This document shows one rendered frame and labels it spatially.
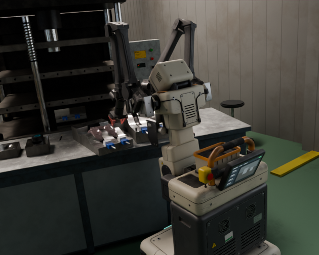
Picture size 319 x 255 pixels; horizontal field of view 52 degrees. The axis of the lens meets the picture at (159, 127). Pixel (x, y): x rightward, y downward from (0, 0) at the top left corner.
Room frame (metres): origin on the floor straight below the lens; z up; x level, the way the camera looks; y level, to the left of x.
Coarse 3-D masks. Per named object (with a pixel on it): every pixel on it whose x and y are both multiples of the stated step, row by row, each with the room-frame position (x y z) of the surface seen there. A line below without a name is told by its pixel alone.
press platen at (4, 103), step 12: (84, 84) 3.61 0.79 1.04; (96, 84) 3.53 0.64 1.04; (108, 84) 3.45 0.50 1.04; (12, 96) 3.26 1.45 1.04; (24, 96) 3.19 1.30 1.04; (36, 96) 3.13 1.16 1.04; (48, 96) 3.07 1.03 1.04; (60, 96) 3.01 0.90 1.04; (72, 96) 2.95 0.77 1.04; (84, 96) 2.90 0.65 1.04; (96, 96) 2.91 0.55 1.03; (108, 96) 2.94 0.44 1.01; (0, 108) 2.70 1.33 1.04; (12, 108) 2.72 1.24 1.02; (24, 108) 2.75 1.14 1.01; (36, 108) 2.78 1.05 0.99
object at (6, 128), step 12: (96, 108) 3.49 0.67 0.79; (108, 108) 3.43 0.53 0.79; (12, 120) 3.28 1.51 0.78; (24, 120) 3.23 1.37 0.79; (36, 120) 3.18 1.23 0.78; (108, 120) 2.93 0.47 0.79; (120, 120) 2.89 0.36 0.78; (0, 132) 2.87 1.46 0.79; (12, 132) 2.83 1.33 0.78; (24, 132) 2.79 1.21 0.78; (36, 132) 2.76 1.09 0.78; (48, 132) 2.72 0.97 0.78
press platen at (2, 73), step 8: (64, 64) 3.48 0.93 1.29; (72, 64) 3.39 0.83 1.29; (80, 64) 3.31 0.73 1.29; (88, 64) 3.23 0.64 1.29; (96, 64) 3.15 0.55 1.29; (104, 64) 3.07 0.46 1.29; (112, 64) 3.00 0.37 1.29; (0, 72) 3.21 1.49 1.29; (8, 72) 3.13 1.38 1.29; (16, 72) 3.06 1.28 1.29; (24, 72) 2.99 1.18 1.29; (40, 72) 2.86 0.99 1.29; (48, 72) 2.82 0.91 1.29; (56, 72) 2.83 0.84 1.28; (64, 72) 2.85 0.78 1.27; (72, 72) 2.87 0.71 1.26; (80, 72) 2.88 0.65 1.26; (88, 72) 2.90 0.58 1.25; (0, 80) 2.74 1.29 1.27; (8, 80) 2.73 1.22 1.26; (16, 80) 2.75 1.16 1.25; (24, 80) 2.76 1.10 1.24
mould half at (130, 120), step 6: (126, 120) 2.49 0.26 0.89; (132, 120) 2.43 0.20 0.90; (144, 120) 2.43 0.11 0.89; (126, 126) 2.52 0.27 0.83; (132, 126) 2.33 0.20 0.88; (132, 132) 2.29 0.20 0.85; (138, 132) 2.18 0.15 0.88; (138, 138) 2.18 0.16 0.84; (144, 138) 2.19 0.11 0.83; (162, 138) 2.23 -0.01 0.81
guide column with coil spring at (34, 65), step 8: (24, 24) 2.74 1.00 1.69; (24, 32) 2.76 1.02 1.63; (32, 40) 2.76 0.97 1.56; (32, 48) 2.75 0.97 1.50; (32, 64) 2.74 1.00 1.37; (32, 72) 2.75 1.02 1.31; (40, 80) 2.76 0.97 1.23; (40, 88) 2.75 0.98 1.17; (40, 96) 2.74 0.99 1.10; (40, 104) 2.74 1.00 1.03; (48, 120) 2.76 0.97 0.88; (48, 128) 2.75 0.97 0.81
